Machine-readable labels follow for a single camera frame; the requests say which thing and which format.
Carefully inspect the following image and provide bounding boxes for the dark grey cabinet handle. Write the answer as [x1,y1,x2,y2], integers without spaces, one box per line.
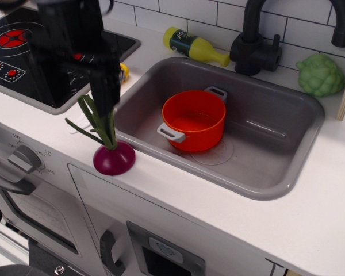
[99,230,125,276]

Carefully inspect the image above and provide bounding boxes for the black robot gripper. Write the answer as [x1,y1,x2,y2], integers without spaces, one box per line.
[27,1,121,118]

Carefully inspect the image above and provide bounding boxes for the grey oven door handle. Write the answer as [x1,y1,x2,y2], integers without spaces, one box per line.
[0,176,36,195]

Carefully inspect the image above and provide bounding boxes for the black toy faucet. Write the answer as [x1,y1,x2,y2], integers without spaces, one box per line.
[229,0,345,76]

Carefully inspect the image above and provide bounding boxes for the grey oven knob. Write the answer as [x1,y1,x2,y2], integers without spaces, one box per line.
[8,145,41,174]

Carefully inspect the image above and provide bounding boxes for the grey plastic sink basin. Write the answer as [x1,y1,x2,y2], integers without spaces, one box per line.
[114,58,324,200]

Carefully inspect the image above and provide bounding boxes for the black toy stovetop red burners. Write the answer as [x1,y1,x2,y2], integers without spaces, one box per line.
[0,7,141,114]

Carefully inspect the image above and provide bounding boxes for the grey dishwasher control panel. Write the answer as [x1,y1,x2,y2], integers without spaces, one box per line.
[126,221,206,276]

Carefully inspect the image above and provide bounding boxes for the toy knife yellow handle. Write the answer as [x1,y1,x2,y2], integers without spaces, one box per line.
[68,63,129,135]

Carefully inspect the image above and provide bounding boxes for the purple toy beet green leaves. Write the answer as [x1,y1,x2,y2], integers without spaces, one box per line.
[66,95,136,176]

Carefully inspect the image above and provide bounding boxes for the yellow toy oil bottle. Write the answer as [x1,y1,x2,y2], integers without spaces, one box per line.
[163,27,231,67]

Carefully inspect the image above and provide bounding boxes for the green toy artichoke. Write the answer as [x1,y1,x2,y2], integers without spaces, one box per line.
[296,53,345,97]

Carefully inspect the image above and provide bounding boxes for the orange toy pot grey handles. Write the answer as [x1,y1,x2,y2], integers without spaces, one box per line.
[157,86,227,152]

